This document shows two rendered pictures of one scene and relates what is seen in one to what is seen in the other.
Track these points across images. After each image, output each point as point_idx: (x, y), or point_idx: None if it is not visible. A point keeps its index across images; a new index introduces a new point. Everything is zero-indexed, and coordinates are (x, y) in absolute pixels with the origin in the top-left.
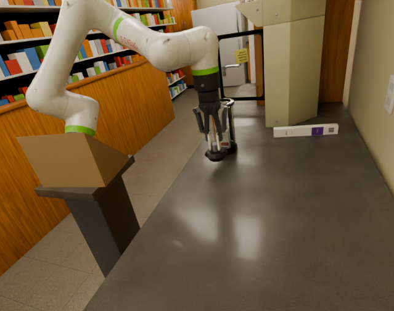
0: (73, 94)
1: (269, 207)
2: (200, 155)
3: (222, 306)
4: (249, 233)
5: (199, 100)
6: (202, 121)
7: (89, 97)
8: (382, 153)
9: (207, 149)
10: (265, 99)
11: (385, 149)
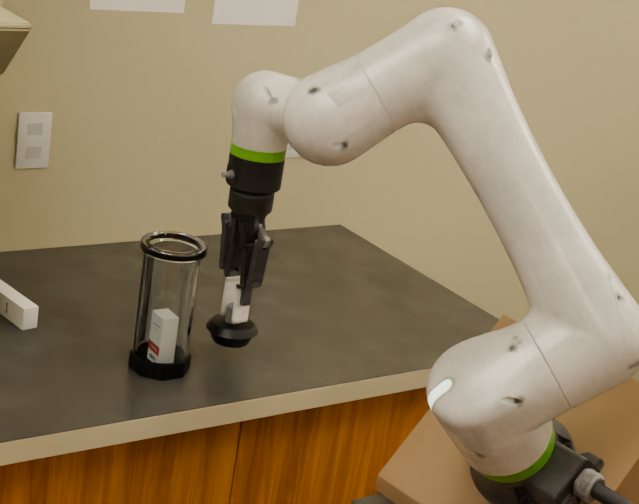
0: (507, 326)
1: (267, 296)
2: (220, 390)
3: (412, 293)
4: (326, 298)
5: (271, 210)
6: (250, 266)
7: (458, 343)
8: (39, 236)
9: (241, 330)
10: None
11: (45, 224)
